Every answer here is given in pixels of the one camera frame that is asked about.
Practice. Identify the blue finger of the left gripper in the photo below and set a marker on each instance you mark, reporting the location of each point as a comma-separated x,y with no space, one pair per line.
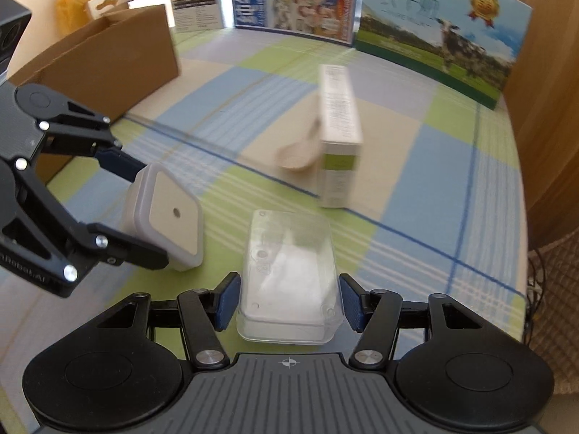
119,163
116,247

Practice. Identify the brown quilted chair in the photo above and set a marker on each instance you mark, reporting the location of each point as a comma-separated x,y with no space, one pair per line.
553,271

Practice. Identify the clear plastic case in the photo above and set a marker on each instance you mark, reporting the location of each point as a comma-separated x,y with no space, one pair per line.
289,287

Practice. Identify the beige plastic spoon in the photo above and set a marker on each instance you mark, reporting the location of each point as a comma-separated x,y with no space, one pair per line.
302,154

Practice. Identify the green cow milk box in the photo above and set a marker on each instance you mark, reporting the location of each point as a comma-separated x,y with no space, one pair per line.
470,46

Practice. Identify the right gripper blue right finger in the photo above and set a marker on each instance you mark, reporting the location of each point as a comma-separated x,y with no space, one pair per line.
362,307

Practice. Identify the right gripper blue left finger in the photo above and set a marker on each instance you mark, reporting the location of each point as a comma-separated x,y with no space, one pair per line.
215,308

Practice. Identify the white green medicine box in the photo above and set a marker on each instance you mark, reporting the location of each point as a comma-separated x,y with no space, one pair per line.
340,136

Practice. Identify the white power adapter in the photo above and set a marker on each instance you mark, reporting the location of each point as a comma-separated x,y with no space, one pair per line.
161,211

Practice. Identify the brown cardboard box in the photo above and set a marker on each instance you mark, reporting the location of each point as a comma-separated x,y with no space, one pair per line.
107,66

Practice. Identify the wooden wardrobe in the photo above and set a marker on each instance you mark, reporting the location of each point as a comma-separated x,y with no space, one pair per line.
542,101

